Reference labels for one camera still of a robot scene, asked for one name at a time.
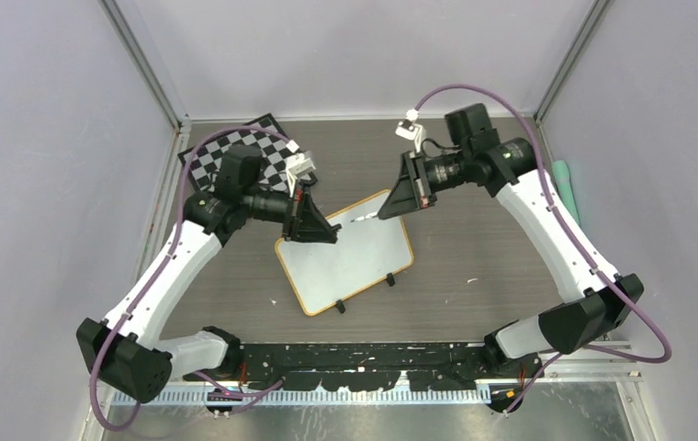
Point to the yellow framed whiteboard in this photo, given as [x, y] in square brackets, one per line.
[366, 251]

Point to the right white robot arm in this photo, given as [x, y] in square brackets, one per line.
[595, 298]

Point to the mint green microphone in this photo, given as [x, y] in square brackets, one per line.
[562, 179]

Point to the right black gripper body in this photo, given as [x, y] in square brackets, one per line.
[416, 174]

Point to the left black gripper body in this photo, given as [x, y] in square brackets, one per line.
[294, 215]

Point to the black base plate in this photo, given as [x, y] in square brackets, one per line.
[368, 367]

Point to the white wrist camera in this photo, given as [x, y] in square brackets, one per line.
[299, 166]
[411, 131]

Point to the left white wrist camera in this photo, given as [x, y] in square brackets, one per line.
[299, 166]

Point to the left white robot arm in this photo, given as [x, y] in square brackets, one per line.
[125, 349]

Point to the white whiteboard marker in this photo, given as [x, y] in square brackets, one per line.
[366, 217]

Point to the aluminium frame rail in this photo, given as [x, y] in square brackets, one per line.
[580, 367]

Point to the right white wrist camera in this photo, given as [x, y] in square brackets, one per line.
[411, 131]

